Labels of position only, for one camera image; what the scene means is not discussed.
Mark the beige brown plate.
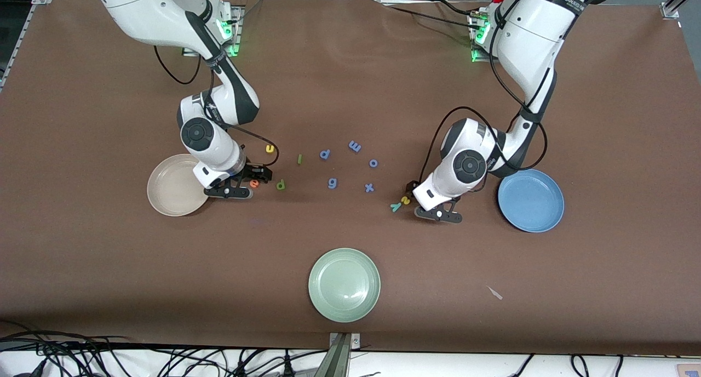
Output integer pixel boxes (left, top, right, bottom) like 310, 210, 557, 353
147, 154, 211, 217

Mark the green plate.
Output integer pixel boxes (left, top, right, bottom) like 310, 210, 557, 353
308, 248, 381, 323

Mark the blue plate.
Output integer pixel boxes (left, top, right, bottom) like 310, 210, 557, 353
497, 168, 565, 233

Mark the brown table mat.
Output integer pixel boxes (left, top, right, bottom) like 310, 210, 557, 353
0, 0, 701, 357

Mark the black base power cable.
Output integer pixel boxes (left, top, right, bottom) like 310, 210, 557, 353
383, 0, 482, 31

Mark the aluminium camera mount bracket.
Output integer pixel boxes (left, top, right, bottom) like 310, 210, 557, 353
315, 332, 361, 377

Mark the black cable tangle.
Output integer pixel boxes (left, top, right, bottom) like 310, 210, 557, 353
0, 319, 329, 377

